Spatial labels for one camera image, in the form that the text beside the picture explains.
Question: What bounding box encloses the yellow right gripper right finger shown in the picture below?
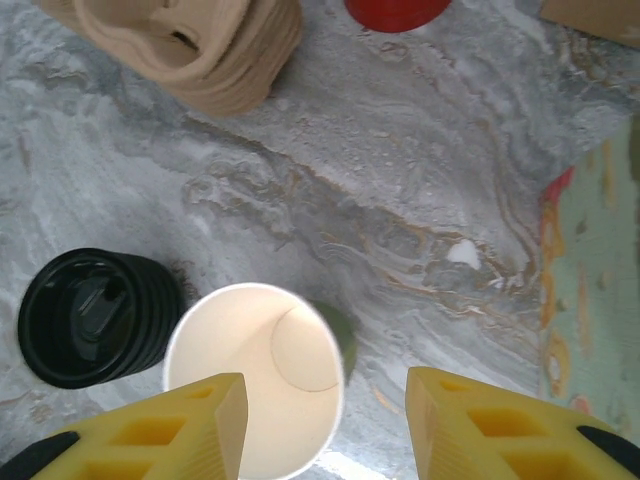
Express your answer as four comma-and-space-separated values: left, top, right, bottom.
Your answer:
405, 367, 640, 480

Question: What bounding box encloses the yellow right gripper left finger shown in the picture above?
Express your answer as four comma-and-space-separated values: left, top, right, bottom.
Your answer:
9, 372, 249, 480

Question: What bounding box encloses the white printed paper bag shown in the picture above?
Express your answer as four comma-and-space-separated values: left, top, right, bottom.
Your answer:
537, 117, 640, 436

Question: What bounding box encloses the stack of black cup lids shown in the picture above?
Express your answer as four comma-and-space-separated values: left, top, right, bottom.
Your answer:
17, 248, 189, 390

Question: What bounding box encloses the stack of pulp cup carriers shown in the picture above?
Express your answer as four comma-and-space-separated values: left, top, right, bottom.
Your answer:
37, 0, 304, 119

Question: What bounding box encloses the stack of white napkins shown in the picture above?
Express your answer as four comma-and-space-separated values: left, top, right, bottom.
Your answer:
538, 0, 640, 49

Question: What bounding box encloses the red cup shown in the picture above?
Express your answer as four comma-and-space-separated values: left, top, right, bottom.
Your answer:
343, 0, 451, 34

